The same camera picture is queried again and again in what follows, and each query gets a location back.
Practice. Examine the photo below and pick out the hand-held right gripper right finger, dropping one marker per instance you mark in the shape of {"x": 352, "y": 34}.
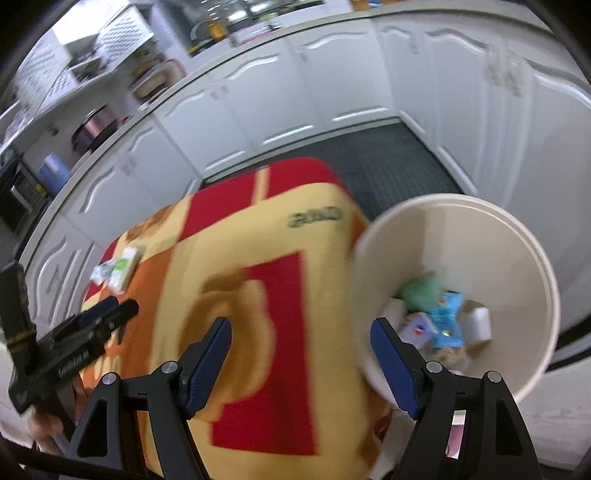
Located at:
{"x": 392, "y": 364}

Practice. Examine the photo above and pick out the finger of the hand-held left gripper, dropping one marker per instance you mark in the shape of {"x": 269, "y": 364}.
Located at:
{"x": 99, "y": 310}
{"x": 121, "y": 313}

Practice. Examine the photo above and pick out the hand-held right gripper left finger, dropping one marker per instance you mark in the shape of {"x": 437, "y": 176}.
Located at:
{"x": 210, "y": 364}

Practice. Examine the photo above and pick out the small purple white packet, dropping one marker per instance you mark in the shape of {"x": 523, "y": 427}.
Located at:
{"x": 418, "y": 331}

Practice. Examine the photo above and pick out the white green milk carton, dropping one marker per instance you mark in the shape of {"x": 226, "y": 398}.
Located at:
{"x": 115, "y": 270}

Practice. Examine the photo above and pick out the beige paper ball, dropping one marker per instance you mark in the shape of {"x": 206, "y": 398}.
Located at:
{"x": 447, "y": 356}

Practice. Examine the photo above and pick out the blue snack packet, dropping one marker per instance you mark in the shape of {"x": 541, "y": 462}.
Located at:
{"x": 445, "y": 325}

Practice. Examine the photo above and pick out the green plush toy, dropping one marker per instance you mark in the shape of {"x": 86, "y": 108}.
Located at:
{"x": 421, "y": 291}

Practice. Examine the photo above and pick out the white plastic container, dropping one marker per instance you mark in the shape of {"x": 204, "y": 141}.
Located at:
{"x": 475, "y": 325}

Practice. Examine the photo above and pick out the white trash bin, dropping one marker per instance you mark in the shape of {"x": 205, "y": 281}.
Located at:
{"x": 498, "y": 258}

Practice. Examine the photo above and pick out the red yellow printed blanket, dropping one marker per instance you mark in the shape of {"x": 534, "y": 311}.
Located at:
{"x": 258, "y": 286}

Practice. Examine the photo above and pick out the black oven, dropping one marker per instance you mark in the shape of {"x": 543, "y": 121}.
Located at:
{"x": 16, "y": 194}

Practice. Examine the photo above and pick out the blue plastic container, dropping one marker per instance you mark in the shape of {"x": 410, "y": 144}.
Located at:
{"x": 53, "y": 174}

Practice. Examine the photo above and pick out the pink rice cooker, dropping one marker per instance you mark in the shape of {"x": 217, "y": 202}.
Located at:
{"x": 94, "y": 129}

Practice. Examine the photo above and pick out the black floor mat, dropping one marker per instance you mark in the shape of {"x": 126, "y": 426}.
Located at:
{"x": 369, "y": 161}

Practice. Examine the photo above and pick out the white kitchen cabinets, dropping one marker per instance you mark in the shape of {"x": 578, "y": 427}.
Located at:
{"x": 351, "y": 69}

